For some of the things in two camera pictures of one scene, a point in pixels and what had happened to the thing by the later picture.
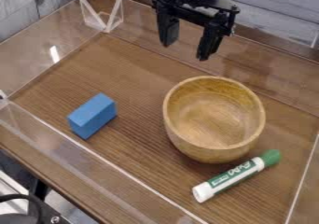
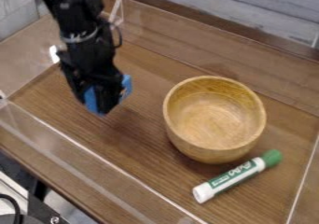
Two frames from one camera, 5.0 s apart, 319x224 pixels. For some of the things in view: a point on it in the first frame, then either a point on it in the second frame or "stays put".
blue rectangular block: x=92 y=116 → x=91 y=100
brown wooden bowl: x=214 y=118 stays put
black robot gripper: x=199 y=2 → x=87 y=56
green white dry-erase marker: x=252 y=166 stays put
